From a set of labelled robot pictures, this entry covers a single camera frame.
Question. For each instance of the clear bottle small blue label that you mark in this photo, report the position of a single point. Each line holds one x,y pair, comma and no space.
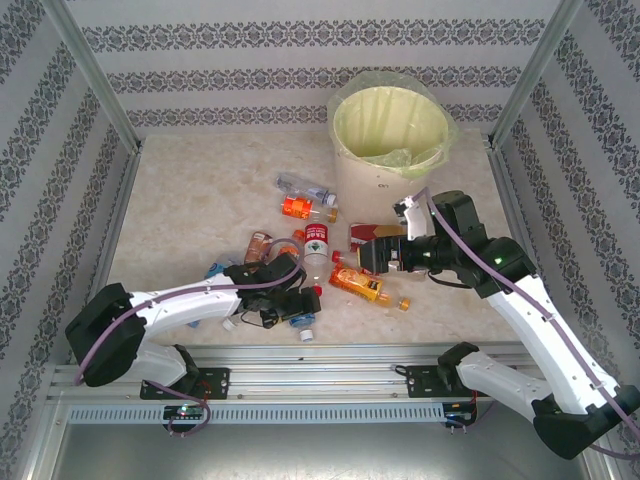
300,185

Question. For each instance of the red gold tea bottle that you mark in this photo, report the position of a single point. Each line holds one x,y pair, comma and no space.
367,232

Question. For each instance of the orange label bottle gold cap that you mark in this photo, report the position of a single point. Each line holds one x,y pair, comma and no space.
297,206

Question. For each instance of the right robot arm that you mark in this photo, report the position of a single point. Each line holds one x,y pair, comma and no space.
525,320

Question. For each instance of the red white label water bottle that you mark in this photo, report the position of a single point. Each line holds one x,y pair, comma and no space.
316,240

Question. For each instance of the green plastic bin liner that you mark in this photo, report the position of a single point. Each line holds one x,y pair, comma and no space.
420,160

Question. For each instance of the cream plastic waste bin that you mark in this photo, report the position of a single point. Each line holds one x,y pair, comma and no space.
380,195

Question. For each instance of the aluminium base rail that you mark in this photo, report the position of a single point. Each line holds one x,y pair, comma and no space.
310,372

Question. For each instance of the orange juice bottle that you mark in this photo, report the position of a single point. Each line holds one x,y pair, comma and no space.
352,281

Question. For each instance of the brown label bottle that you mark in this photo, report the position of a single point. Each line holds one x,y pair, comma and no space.
257,245

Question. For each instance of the cola bottle red cap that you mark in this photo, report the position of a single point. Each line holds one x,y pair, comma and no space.
338,257

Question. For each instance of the clear unlabelled bottle white cap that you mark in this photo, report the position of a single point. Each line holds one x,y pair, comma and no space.
229,325

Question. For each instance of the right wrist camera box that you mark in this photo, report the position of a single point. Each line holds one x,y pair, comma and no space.
415,220

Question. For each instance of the aluminium frame post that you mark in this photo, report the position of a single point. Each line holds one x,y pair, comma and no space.
537,65
85,65

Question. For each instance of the aluminium side rail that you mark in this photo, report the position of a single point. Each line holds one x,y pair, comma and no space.
520,200
107,240

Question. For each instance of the small circuit board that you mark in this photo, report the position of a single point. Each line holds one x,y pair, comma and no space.
185,411
460,416

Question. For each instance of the small orange label bottle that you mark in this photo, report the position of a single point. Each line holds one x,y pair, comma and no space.
298,235

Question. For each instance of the clear bottle blue cap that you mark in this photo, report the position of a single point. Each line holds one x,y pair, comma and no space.
220,262

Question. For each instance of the grey metal shelf panel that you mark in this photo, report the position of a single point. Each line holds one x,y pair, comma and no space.
320,452

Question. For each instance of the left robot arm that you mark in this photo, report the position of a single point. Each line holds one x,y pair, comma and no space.
190,302

